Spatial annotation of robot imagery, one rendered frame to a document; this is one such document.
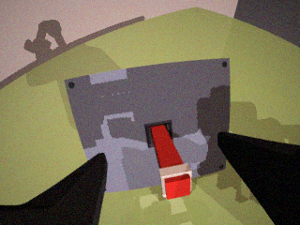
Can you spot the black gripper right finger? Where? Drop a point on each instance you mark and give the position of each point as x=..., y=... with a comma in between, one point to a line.
x=271, y=171

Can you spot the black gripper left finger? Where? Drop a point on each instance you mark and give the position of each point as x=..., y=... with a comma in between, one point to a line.
x=76, y=200

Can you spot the red square peg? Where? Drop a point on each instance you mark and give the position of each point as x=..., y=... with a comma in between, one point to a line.
x=175, y=177

